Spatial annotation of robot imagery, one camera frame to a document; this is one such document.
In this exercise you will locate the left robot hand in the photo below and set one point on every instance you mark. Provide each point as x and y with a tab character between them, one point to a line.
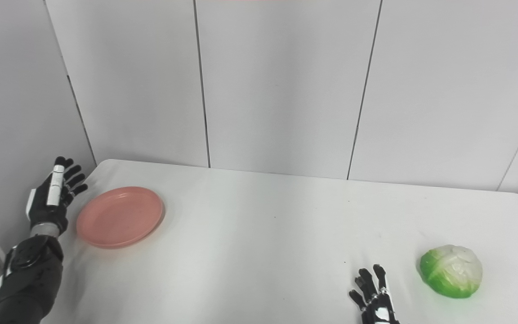
48	202

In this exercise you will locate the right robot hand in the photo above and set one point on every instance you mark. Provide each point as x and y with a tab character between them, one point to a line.
375	297

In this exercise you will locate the pink plate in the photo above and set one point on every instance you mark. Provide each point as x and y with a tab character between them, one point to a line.
120	217

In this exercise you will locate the green white cabbage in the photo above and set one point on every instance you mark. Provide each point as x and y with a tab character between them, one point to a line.
451	271

